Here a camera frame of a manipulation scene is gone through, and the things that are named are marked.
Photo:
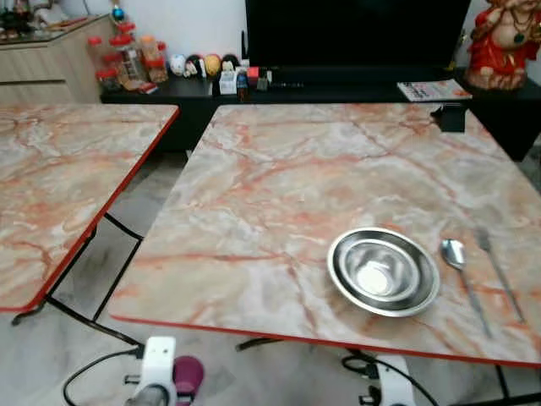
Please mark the white round figurine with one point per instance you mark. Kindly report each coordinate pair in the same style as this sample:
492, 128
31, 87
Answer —
177, 64

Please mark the marble folding table red edge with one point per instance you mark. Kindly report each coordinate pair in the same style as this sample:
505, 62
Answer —
279, 186
68, 169

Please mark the light wooden sideboard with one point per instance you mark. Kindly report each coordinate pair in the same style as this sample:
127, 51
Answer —
42, 68

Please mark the orange filled jar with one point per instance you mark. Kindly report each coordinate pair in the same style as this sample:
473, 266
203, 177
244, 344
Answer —
150, 49

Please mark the colourful printed magazine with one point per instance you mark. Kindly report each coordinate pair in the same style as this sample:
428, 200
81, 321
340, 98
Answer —
433, 90

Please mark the small steel bowl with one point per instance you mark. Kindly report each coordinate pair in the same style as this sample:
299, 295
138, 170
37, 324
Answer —
376, 271

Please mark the slim clear jar red lid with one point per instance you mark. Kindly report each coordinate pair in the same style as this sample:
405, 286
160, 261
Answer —
100, 52

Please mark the black clamp block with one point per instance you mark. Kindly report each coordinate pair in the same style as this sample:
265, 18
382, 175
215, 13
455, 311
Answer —
452, 118

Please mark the black low television cabinet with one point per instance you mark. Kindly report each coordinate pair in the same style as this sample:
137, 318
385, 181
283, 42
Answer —
507, 118

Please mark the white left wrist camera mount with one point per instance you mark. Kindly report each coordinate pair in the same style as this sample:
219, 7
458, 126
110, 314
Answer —
158, 364

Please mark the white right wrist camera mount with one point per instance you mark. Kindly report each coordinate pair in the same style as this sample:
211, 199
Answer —
396, 385

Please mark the steel spoon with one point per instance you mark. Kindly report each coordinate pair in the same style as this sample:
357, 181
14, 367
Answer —
452, 252

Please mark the red gold seated statue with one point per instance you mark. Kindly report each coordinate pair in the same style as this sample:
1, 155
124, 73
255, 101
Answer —
499, 59

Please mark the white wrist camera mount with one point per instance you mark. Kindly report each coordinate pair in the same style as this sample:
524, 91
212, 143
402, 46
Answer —
396, 385
158, 364

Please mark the steel fork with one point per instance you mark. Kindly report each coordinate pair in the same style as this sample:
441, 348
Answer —
499, 271

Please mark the short jar red lid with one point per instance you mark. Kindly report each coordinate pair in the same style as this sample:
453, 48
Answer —
108, 79

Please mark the small blue bottle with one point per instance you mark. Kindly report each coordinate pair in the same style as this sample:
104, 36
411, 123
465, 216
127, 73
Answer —
243, 87

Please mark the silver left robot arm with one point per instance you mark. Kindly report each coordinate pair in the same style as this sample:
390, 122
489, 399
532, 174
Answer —
148, 397

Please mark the yellow egg figurine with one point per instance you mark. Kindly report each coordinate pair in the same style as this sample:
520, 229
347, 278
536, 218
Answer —
212, 65

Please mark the black flat television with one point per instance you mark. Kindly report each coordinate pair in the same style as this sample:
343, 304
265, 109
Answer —
355, 34

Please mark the wide steel plate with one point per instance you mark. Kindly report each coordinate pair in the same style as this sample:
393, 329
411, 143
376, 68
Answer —
425, 294

